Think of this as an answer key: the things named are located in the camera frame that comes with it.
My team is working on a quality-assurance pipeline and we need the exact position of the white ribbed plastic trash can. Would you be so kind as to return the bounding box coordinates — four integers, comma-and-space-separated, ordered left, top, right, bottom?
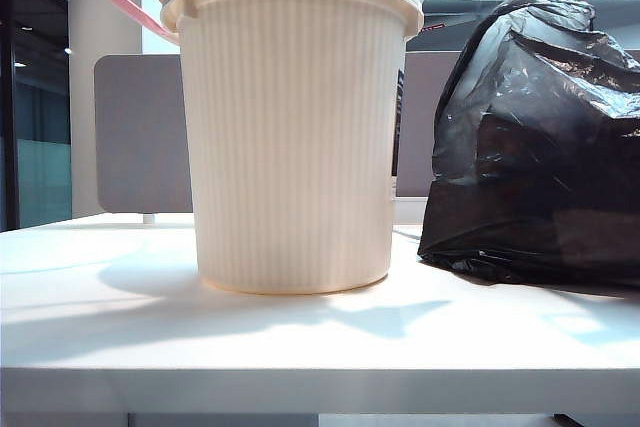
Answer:
159, 0, 425, 296

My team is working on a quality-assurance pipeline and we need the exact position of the black plastic garbage bag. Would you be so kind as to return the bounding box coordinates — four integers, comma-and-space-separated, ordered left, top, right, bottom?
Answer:
417, 0, 640, 293

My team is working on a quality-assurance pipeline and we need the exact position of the grey rounded desk divider panel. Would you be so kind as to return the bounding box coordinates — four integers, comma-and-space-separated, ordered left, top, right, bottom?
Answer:
93, 54, 195, 214

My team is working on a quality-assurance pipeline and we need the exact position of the metal desk cable flap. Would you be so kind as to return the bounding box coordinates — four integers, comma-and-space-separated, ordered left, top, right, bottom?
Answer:
394, 196, 430, 222

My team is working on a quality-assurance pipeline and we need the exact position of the grey power cable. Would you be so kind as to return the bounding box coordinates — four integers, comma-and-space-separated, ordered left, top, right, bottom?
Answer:
393, 225, 425, 243

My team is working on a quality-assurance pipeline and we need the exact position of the black glass door frame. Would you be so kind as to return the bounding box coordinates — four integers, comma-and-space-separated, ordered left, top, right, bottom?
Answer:
0, 0, 22, 232

